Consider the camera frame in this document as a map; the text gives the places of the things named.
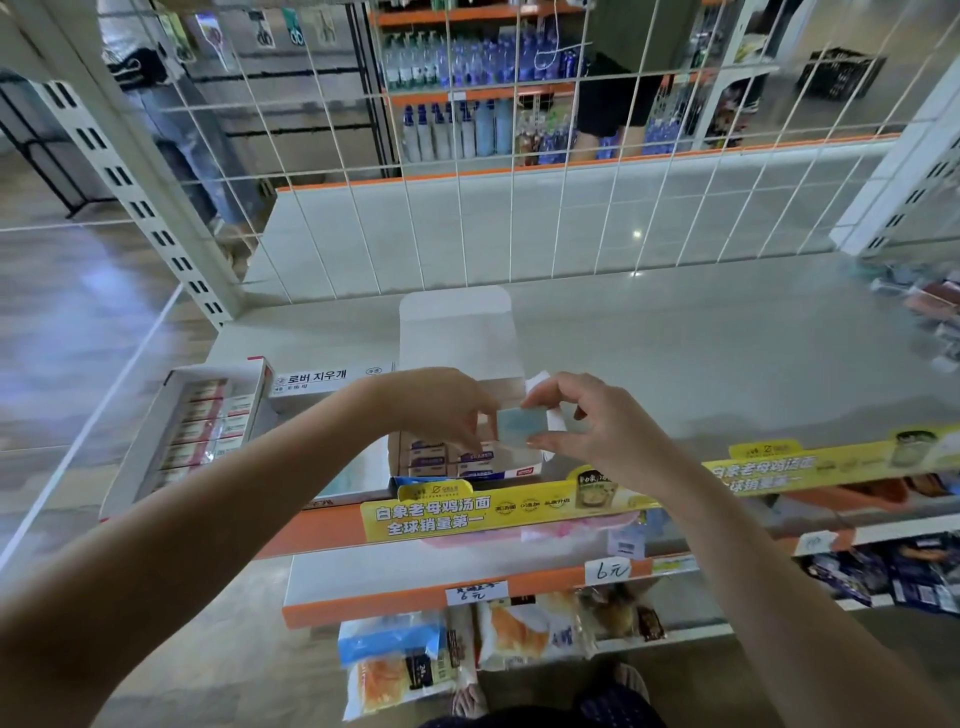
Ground person's right hand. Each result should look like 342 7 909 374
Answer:
520 370 687 500

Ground person's left hand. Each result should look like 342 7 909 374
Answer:
367 367 506 461

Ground blue white eraser box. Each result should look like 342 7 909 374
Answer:
387 285 554 491

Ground teal small box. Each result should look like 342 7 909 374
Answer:
495 402 551 450

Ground box of pink-blue erasers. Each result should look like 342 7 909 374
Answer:
265 360 401 507

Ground red eraser display box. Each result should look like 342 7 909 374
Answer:
99 355 273 522

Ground pile of mixed erasers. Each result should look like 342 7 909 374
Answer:
867 258 960 374

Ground person's left forearm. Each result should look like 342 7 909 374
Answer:
0 375 407 728

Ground person's right forearm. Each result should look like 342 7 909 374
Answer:
645 457 960 728

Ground snack packets on lower shelf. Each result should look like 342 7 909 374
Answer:
358 475 620 546

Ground white orange metal shelf unit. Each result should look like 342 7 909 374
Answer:
0 0 960 662

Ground person's right foot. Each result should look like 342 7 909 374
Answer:
606 660 656 702

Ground yellow price label strip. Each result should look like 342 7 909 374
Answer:
615 423 960 507

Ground blue orange snack packet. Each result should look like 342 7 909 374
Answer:
336 606 461 723

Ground row of dark snack packets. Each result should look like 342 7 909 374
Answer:
799 529 960 617

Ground row of blue bottles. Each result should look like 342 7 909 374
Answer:
375 18 590 170

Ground black metal rack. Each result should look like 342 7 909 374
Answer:
0 0 392 219

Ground white wire grid panel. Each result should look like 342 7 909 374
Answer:
90 0 960 302

